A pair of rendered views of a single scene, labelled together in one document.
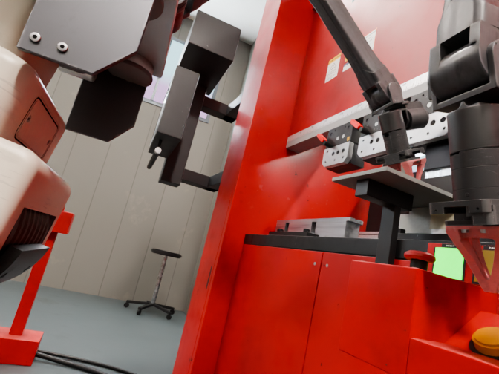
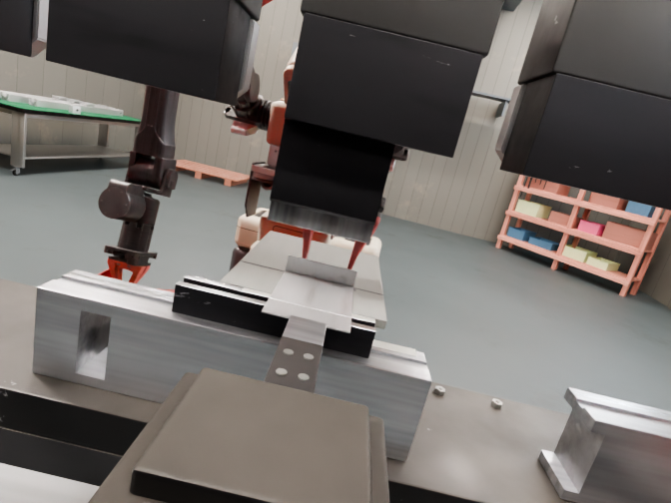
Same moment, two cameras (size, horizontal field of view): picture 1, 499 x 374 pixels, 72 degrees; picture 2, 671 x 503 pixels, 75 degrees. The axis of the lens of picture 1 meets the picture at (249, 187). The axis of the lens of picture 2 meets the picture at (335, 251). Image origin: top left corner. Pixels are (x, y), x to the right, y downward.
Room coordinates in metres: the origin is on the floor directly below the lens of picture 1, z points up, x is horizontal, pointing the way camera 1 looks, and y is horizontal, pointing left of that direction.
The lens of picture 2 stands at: (1.04, -0.87, 1.17)
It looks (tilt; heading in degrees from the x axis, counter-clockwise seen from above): 15 degrees down; 112
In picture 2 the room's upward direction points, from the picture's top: 13 degrees clockwise
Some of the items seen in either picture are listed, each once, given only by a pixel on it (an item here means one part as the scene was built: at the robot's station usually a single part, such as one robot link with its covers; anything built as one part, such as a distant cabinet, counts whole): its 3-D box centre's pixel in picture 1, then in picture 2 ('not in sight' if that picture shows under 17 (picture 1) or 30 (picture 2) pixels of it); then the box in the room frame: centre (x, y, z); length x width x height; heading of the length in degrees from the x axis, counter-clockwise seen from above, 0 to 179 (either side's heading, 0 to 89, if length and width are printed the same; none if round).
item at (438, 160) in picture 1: (443, 159); (329, 183); (0.86, -0.49, 1.13); 0.10 x 0.02 x 0.10; 22
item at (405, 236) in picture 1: (433, 242); not in sight; (0.80, -0.45, 0.89); 0.30 x 0.05 x 0.03; 22
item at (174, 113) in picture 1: (171, 116); not in sight; (1.76, 0.50, 1.42); 0.45 x 0.12 x 0.36; 19
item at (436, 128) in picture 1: (439, 118); (390, 41); (0.88, -0.48, 1.26); 0.15 x 0.09 x 0.17; 22
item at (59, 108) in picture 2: not in sight; (69, 133); (-4.38, 2.86, 0.41); 2.28 x 0.85 x 0.81; 107
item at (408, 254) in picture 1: (418, 265); not in sight; (0.47, -0.25, 0.79); 0.04 x 0.04 x 0.04
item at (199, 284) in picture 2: not in sight; (276, 315); (0.84, -0.50, 0.99); 0.20 x 0.03 x 0.03; 22
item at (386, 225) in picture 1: (379, 231); not in sight; (0.79, -0.32, 0.88); 0.14 x 0.04 x 0.22; 112
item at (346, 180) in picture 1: (397, 190); (315, 268); (0.81, -0.36, 1.00); 0.26 x 0.18 x 0.01; 112
